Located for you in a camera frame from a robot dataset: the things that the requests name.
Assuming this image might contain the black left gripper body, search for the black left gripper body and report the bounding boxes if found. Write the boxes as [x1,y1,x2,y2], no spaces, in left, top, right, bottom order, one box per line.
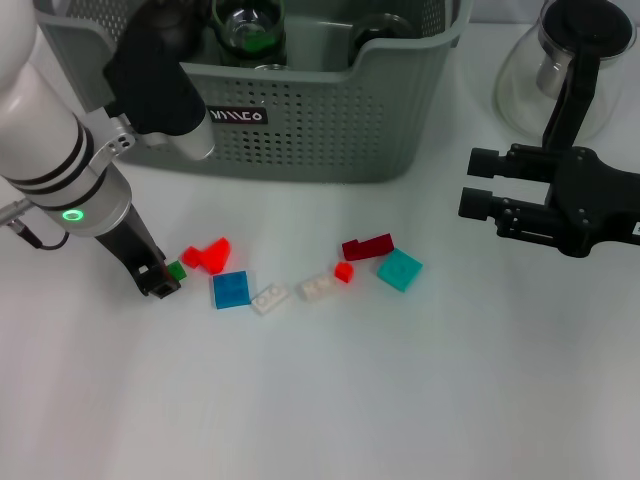
[94,204,167,297]

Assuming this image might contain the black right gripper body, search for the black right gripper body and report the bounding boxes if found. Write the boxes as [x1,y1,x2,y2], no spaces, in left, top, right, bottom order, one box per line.
[544,147,640,259]

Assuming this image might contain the red wedge toy brick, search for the red wedge toy brick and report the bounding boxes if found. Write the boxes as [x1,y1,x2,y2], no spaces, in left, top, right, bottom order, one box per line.
[197,237,234,275]

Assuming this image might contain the blue toy brick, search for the blue toy brick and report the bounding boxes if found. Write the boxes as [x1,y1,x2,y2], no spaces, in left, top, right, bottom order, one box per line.
[213,270,251,310]

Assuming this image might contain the white toy brick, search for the white toy brick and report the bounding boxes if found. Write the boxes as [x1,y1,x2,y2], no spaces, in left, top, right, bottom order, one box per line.
[251,283,291,316]
[298,272,336,302]

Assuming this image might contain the grey perforated storage bin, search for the grey perforated storage bin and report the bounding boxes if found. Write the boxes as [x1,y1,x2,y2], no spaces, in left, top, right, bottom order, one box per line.
[29,0,474,184]

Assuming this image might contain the teal square toy brick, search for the teal square toy brick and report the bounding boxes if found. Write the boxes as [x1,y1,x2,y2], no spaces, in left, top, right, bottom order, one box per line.
[376,248,424,293]

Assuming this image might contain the dark red toy brick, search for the dark red toy brick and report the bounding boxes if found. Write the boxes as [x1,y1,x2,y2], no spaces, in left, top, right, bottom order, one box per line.
[341,233,395,262]

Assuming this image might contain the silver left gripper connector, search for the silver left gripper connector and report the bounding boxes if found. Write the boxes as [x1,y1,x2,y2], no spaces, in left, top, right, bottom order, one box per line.
[0,198,32,235]

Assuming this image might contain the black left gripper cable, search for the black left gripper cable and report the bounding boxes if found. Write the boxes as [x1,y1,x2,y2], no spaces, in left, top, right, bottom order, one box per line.
[9,222,72,251]

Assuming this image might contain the glass teapot black handle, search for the glass teapot black handle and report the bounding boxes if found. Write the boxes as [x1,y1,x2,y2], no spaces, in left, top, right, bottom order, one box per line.
[492,0,636,151]

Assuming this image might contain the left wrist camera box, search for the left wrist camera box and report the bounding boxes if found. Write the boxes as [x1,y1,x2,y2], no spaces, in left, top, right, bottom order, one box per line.
[102,0,217,161]

